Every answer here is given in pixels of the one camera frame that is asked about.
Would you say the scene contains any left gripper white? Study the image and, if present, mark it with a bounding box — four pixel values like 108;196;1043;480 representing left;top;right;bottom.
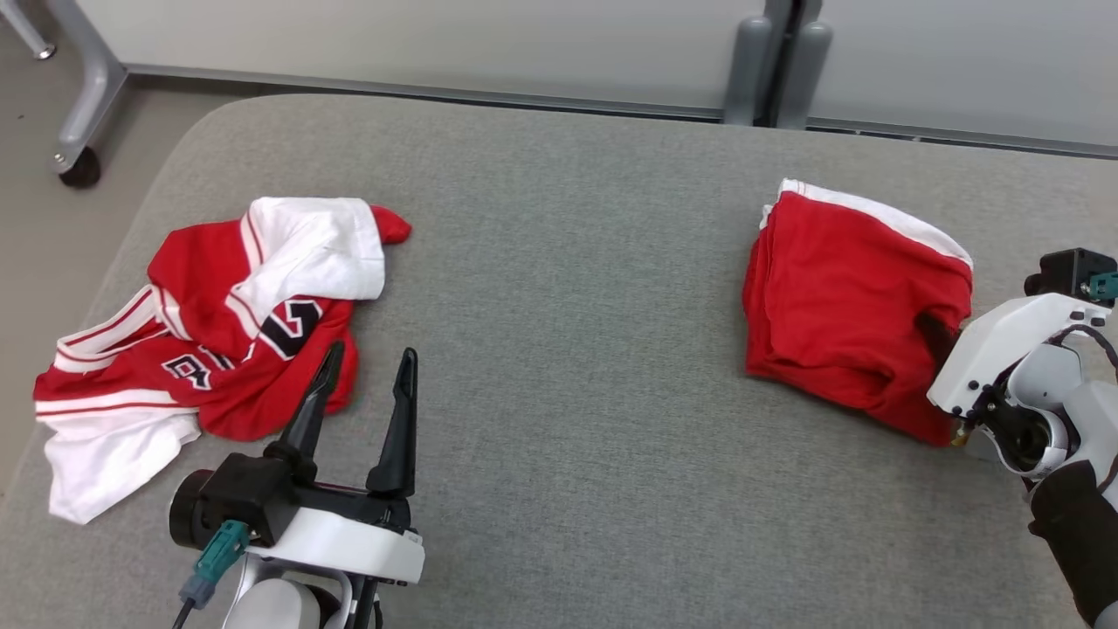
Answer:
245;340;427;587

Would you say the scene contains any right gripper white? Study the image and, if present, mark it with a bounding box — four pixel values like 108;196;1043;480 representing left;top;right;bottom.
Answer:
915;292;1113;422

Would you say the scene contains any red shorts white trim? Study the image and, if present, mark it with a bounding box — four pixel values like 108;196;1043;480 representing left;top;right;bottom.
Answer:
742;177;976;449

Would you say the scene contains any red white basketball jersey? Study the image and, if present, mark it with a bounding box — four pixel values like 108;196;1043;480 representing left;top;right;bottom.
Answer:
32;196;414;526

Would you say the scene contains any black caster wheel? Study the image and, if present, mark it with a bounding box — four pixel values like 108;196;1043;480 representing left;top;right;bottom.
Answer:
59;146;102;190

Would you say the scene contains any grey desk leg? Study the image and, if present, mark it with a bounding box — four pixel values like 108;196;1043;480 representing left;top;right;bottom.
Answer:
43;0;131;172

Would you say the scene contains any thin metal desk leg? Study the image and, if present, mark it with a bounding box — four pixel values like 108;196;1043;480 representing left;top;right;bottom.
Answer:
0;0;56;61

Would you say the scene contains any left teal connector cable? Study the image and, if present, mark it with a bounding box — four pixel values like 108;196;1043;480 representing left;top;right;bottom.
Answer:
169;519;252;629

